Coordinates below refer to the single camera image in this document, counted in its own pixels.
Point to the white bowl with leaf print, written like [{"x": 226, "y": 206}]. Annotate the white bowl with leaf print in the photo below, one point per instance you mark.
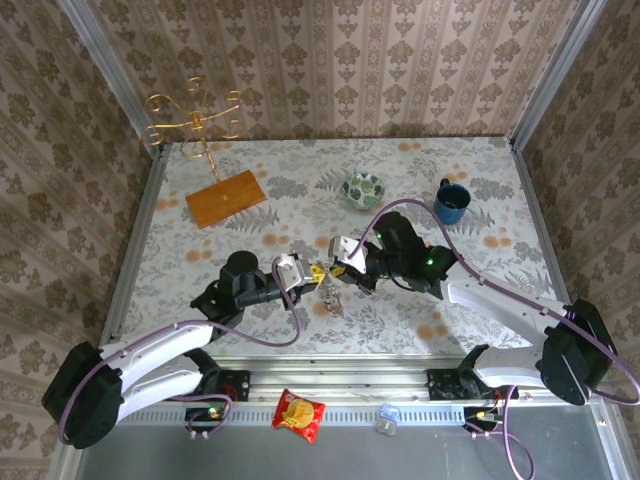
[{"x": 363, "y": 191}]

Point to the blue ceramic mug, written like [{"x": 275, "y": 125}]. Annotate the blue ceramic mug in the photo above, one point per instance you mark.
[{"x": 452, "y": 202}]

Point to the small blue white packet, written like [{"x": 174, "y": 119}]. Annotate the small blue white packet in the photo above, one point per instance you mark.
[{"x": 387, "y": 419}]

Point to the grey metal panel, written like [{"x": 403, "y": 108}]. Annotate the grey metal panel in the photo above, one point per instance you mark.
[{"x": 250, "y": 460}]

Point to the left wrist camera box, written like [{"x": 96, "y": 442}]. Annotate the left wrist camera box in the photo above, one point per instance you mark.
[{"x": 292, "y": 270}]

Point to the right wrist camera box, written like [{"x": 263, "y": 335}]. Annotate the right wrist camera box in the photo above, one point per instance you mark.
[{"x": 345, "y": 250}]

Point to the aluminium table side rail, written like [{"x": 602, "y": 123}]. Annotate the aluminium table side rail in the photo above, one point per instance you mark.
[
  {"x": 547, "y": 225},
  {"x": 135, "y": 250}
]

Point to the aluminium front rail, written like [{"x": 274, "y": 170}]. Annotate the aluminium front rail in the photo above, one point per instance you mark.
[{"x": 340, "y": 382}]

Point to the small black circuit board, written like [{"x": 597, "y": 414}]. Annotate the small black circuit board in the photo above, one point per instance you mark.
[
  {"x": 480, "y": 417},
  {"x": 205, "y": 414}
]

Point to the aluminium frame post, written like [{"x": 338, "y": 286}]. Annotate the aluminium frame post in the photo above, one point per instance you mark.
[
  {"x": 555, "y": 75},
  {"x": 110, "y": 75}
]

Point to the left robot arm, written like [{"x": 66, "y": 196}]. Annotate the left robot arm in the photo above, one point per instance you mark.
[{"x": 80, "y": 400}]

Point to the silver keyring bunch with keys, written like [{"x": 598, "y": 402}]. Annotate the silver keyring bunch with keys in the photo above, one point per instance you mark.
[{"x": 331, "y": 297}]

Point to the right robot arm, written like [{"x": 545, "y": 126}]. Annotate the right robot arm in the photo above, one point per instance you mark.
[{"x": 575, "y": 355}]

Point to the red snack packet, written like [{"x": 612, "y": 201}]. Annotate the red snack packet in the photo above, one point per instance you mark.
[{"x": 298, "y": 415}]

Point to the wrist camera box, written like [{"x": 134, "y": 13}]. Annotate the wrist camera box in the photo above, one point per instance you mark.
[
  {"x": 345, "y": 250},
  {"x": 292, "y": 270}
]

